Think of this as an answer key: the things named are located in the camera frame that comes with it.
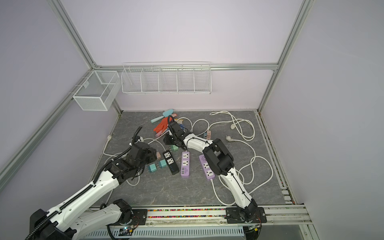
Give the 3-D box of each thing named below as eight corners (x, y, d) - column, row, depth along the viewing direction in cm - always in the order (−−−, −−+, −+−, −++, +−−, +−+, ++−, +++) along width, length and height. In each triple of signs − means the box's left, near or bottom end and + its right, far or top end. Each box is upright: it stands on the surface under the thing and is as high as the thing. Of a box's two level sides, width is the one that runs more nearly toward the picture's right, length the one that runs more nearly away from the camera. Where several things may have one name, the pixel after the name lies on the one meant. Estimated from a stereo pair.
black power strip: (172, 176, 88) (172, 174, 86) (162, 154, 98) (161, 152, 96) (180, 172, 90) (180, 170, 88) (169, 150, 99) (168, 149, 97)
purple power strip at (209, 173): (208, 181, 87) (208, 179, 84) (197, 158, 96) (197, 156, 94) (215, 178, 88) (215, 176, 86) (203, 155, 97) (203, 153, 95)
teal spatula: (152, 124, 115) (151, 122, 114) (150, 121, 117) (149, 119, 116) (174, 112, 123) (174, 111, 121) (172, 110, 125) (171, 108, 123)
